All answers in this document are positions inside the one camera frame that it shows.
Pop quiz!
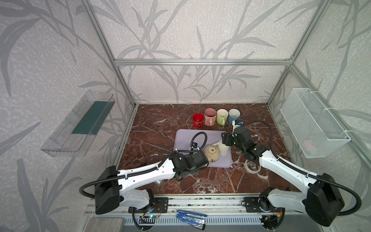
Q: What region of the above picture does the white mug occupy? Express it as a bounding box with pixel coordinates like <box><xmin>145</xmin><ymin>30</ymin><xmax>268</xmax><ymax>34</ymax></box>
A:
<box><xmin>215</xmin><ymin>140</ymin><xmax>230</xmax><ymax>156</ymax></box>

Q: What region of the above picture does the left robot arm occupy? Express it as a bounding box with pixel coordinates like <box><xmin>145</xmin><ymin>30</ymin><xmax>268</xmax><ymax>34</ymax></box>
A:
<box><xmin>79</xmin><ymin>149</ymin><xmax>209</xmax><ymax>215</ymax></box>

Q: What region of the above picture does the clear tape roll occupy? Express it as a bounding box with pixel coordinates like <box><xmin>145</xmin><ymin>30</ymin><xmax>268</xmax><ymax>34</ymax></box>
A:
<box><xmin>244</xmin><ymin>160</ymin><xmax>261</xmax><ymax>175</ymax></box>

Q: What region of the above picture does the red mug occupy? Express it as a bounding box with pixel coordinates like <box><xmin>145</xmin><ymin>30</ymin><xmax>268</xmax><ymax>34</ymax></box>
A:
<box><xmin>192</xmin><ymin>113</ymin><xmax>204</xmax><ymax>130</ymax></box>

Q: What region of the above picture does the blue mug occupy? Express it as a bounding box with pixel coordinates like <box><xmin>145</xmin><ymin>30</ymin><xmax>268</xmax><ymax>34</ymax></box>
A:
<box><xmin>228</xmin><ymin>109</ymin><xmax>241</xmax><ymax>125</ymax></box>

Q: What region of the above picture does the silver metal can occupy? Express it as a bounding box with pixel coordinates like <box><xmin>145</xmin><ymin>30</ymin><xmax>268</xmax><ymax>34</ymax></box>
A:
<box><xmin>153</xmin><ymin>180</ymin><xmax>164</xmax><ymax>188</ymax></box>

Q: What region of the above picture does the clear plastic wall bin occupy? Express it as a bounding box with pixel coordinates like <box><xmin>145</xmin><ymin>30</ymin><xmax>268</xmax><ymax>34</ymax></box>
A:
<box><xmin>41</xmin><ymin>90</ymin><xmax>116</xmax><ymax>158</ymax></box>

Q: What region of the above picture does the pink patterned mug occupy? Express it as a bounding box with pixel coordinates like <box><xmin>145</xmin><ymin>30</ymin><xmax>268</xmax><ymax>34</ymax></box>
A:
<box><xmin>204</xmin><ymin>108</ymin><xmax>217</xmax><ymax>127</ymax></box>

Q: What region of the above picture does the white wire basket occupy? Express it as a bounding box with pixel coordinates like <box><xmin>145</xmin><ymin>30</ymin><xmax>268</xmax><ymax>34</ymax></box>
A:
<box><xmin>280</xmin><ymin>88</ymin><xmax>351</xmax><ymax>159</ymax></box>

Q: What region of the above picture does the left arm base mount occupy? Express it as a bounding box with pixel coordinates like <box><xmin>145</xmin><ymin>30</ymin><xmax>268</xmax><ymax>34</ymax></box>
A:
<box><xmin>128</xmin><ymin>197</ymin><xmax>169</xmax><ymax>214</ymax></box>

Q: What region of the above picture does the blue stapler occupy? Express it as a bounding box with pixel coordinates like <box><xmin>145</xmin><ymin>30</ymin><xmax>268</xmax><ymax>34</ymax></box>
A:
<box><xmin>176</xmin><ymin>210</ymin><xmax>207</xmax><ymax>231</ymax></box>

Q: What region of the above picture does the light green mug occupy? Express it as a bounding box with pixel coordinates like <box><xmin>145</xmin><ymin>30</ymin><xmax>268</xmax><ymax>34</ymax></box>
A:
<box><xmin>216</xmin><ymin>109</ymin><xmax>229</xmax><ymax>126</ymax></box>

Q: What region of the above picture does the aluminium frame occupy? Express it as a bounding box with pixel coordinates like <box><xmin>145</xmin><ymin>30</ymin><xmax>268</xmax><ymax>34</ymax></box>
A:
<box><xmin>78</xmin><ymin>1</ymin><xmax>371</xmax><ymax>224</ymax></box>

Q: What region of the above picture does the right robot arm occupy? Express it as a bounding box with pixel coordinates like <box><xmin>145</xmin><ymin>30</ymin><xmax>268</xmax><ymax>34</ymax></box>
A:
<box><xmin>221</xmin><ymin>126</ymin><xmax>362</xmax><ymax>227</ymax></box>

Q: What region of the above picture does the green circuit board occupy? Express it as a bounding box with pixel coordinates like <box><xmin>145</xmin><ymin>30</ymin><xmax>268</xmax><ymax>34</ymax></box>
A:
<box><xmin>140</xmin><ymin>214</ymin><xmax>161</xmax><ymax>224</ymax></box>

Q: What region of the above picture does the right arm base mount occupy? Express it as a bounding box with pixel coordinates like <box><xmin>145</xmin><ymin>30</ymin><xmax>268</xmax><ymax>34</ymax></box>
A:
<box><xmin>240</xmin><ymin>195</ymin><xmax>273</xmax><ymax>213</ymax></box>

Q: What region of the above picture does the lavender plastic tray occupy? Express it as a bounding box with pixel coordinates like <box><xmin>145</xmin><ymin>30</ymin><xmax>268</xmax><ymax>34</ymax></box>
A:
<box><xmin>174</xmin><ymin>129</ymin><xmax>232</xmax><ymax>168</ymax></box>

